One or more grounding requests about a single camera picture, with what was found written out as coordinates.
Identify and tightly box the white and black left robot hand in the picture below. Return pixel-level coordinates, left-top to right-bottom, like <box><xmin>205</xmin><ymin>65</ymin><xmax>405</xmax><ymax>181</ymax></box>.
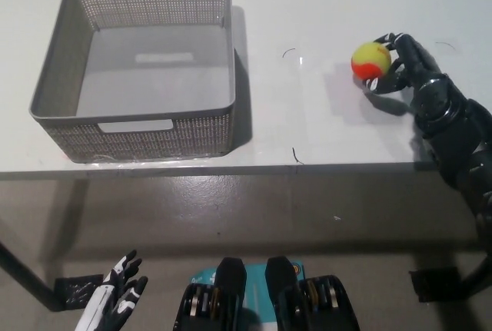
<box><xmin>75</xmin><ymin>250</ymin><xmax>149</xmax><ymax>331</ymax></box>

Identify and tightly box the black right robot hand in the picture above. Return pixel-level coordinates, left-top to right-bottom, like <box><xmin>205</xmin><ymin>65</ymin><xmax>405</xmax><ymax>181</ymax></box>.
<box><xmin>363</xmin><ymin>31</ymin><xmax>449</xmax><ymax>97</ymax></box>

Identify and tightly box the yellow and orange tennis ball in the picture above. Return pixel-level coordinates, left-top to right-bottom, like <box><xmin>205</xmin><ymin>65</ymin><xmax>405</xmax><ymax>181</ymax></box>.
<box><xmin>351</xmin><ymin>40</ymin><xmax>393</xmax><ymax>80</ymax></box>

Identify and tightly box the black table foot plate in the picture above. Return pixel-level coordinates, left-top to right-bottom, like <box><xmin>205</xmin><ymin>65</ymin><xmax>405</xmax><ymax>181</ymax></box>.
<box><xmin>53</xmin><ymin>274</ymin><xmax>105</xmax><ymax>311</ymax></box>
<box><xmin>408</xmin><ymin>266</ymin><xmax>461</xmax><ymax>303</ymax></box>

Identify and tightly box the black metal table leg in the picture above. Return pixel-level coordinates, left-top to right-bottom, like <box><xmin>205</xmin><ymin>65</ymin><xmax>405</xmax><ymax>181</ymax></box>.
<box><xmin>459</xmin><ymin>246</ymin><xmax>492</xmax><ymax>302</ymax></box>
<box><xmin>0</xmin><ymin>239</ymin><xmax>59</xmax><ymax>312</ymax></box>

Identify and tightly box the grey perforated plastic basket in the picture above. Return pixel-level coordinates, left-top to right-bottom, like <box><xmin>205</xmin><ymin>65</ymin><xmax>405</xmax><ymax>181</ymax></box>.
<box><xmin>28</xmin><ymin>0</ymin><xmax>236</xmax><ymax>164</ymax></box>

